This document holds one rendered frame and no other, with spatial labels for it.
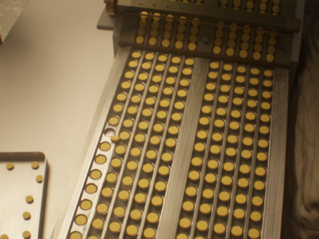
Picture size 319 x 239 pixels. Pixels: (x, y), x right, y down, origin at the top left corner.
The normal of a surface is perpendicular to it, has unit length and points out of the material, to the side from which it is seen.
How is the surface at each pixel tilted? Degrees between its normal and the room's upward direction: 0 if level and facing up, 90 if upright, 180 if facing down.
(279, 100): 0
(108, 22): 0
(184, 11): 38
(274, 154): 0
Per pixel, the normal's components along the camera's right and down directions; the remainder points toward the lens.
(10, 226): 0.01, -0.65
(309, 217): -0.40, -0.06
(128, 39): -0.10, -0.06
